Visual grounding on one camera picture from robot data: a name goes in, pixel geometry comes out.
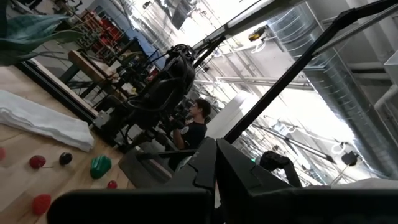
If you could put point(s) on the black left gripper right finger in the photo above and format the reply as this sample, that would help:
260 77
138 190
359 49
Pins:
280 205

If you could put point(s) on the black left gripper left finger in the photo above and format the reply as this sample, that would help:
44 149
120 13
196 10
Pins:
174 205

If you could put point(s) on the dark red toy cherry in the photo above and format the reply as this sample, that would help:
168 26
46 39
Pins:
112 184
37 161

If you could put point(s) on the green toy bell pepper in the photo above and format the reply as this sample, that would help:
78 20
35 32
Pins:
100 166

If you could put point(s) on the white towel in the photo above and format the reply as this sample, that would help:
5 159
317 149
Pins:
46 121

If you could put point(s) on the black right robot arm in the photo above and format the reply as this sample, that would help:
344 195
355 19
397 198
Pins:
161 93

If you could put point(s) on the black background robot arm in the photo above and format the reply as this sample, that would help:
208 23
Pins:
275 161

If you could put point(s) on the person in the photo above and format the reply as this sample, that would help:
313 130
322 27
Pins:
194 133

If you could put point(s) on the dark purple toy plum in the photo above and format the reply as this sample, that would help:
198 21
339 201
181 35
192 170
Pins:
65 158

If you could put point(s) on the red toy strawberry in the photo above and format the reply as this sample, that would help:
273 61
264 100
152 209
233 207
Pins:
41 204

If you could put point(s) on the wooden workbench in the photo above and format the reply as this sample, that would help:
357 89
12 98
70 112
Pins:
90 67

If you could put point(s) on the yellow ceiling reel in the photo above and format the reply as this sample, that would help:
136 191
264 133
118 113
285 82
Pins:
256 35

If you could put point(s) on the pink-red toy fruit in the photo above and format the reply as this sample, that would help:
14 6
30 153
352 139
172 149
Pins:
2 153

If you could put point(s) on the shelf with red bins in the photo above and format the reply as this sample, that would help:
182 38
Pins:
105 31

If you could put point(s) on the green snake plant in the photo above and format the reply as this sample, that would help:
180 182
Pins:
28 34

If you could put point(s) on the silver ceiling duct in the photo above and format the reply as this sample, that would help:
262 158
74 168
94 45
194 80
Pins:
335 93

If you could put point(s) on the black aluminium table frame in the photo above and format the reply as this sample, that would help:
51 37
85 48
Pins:
56 87

